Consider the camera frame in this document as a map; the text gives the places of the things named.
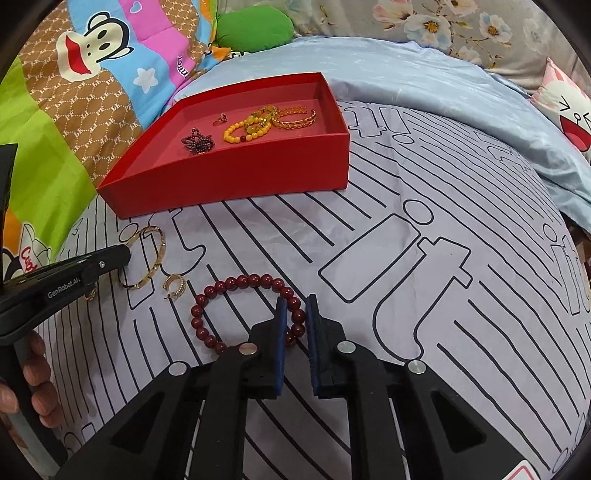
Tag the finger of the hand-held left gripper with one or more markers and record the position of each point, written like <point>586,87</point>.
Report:
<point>115,258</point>

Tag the white cartoon cat pillow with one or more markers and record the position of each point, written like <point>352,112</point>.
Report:
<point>572,115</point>

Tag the green plush cushion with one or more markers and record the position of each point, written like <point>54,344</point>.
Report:
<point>254,27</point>

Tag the gold hoop earring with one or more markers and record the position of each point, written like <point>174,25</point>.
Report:
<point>91,294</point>
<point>181,286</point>

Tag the red cardboard box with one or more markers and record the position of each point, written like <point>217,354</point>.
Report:
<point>231,184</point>

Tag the floral pillow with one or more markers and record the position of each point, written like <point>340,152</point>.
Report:
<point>369,23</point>

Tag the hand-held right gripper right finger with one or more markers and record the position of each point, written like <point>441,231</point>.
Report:
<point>314,346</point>

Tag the colourful cartoon monkey quilt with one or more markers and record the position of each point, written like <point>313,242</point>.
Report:
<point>92,115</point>

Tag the grey striped blanket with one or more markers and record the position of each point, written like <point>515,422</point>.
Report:
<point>415,277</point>

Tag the thin gold bangle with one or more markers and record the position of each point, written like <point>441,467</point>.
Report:
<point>160,258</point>

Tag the person's left hand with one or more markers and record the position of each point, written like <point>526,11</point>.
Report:
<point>41,378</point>

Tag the light blue blanket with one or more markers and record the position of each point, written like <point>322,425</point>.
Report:
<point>438,92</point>

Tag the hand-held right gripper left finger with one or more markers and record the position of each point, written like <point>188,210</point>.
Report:
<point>279,346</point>

